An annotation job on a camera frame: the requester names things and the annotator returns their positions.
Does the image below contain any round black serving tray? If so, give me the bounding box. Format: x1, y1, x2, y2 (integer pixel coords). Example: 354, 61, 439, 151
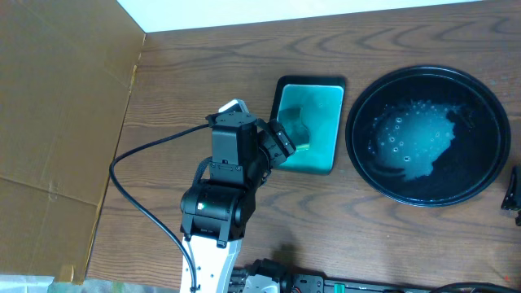
345, 65, 511, 208

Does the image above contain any green and yellow sponge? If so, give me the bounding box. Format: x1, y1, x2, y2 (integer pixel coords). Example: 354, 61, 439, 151
278, 107, 310, 151

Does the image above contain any brown cardboard panel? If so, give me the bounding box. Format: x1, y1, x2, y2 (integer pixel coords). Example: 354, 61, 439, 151
1, 0, 145, 283

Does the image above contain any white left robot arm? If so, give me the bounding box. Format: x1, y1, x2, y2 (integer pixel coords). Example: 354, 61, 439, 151
180, 113, 296, 292

